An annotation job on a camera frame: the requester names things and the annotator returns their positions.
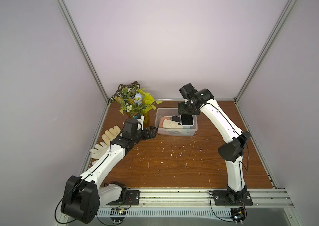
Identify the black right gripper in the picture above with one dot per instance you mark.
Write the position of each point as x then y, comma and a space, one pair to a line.
188, 110

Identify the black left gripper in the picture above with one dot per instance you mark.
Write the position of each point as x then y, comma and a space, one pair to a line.
151, 134

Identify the white phone black screen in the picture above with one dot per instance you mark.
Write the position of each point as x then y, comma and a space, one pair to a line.
186, 120

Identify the pink cased phone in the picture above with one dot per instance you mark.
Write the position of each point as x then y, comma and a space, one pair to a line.
164, 118

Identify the clear plastic storage box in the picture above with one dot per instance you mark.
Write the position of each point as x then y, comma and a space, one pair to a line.
186, 131

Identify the beige cased phone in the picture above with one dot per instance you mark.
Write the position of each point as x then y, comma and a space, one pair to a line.
172, 125

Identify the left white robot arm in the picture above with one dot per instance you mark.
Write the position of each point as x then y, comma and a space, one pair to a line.
84, 195

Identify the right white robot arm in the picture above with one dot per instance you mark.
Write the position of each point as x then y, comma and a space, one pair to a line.
235, 139

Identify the artificial green leafy plant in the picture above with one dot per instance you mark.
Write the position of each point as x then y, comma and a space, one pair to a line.
133, 99

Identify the white work glove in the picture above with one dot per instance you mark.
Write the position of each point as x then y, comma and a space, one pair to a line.
98, 152

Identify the left controller board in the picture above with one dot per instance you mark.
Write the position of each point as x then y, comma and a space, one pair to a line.
117, 215

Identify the controller board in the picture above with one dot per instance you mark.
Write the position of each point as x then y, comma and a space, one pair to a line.
117, 215
238, 215

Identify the right controller board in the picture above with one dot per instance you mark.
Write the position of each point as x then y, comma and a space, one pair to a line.
238, 215

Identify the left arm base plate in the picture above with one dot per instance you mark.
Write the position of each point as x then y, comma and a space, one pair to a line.
132, 197

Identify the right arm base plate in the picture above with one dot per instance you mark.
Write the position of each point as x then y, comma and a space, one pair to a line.
230, 198

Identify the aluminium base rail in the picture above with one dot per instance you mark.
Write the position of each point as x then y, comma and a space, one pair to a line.
198, 202

